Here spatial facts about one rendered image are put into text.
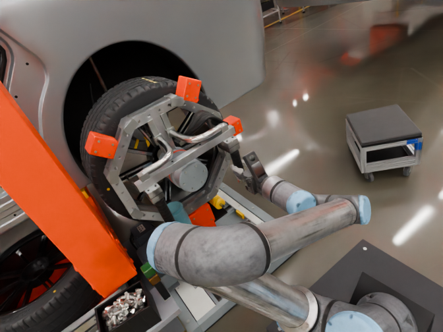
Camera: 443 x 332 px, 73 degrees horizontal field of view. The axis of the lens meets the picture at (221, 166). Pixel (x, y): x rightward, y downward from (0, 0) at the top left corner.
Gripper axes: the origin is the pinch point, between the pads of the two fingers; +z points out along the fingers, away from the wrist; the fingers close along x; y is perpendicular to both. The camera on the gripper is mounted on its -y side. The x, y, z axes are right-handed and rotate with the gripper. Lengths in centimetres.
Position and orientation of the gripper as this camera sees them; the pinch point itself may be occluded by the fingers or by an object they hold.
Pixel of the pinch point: (235, 163)
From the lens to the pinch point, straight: 121.3
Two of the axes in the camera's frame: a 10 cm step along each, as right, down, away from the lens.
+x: 7.9, -5.2, 3.4
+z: -5.6, -3.5, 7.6
